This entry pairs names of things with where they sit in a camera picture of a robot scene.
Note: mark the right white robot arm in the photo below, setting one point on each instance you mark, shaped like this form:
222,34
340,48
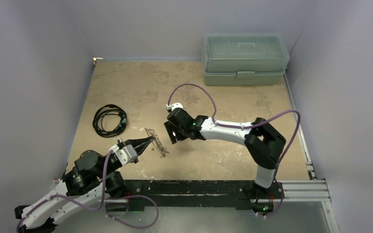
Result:
263,142

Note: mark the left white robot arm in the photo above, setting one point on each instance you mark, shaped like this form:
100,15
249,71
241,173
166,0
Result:
93,179

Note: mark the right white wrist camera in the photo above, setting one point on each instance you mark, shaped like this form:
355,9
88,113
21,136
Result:
173,106

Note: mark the silver foot-shaped keyring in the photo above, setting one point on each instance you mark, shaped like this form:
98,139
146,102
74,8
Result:
157,143

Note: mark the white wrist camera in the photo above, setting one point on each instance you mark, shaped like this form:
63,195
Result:
124,153
173,106

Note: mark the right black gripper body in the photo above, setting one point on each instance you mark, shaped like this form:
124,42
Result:
171,132

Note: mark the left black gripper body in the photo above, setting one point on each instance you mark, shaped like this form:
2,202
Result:
112,165

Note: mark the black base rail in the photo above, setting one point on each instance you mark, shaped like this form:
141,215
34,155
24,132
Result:
238,194

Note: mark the green plastic storage box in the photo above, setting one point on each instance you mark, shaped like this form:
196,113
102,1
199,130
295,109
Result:
243,59

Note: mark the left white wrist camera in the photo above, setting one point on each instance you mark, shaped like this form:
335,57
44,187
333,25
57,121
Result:
124,153

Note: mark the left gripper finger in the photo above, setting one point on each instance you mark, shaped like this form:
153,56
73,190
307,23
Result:
143,146
140,142

